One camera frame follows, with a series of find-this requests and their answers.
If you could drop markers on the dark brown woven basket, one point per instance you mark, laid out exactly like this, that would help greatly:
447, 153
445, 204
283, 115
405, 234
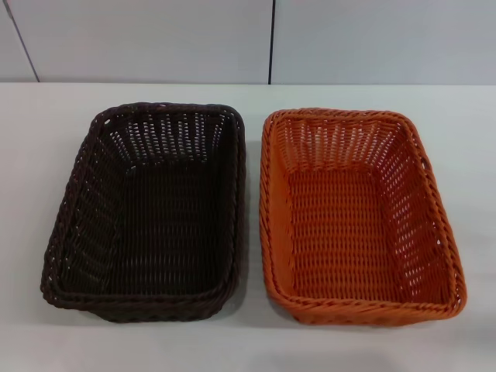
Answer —
155, 232

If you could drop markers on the orange woven basket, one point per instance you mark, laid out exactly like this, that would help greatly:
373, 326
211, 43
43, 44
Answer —
348, 232

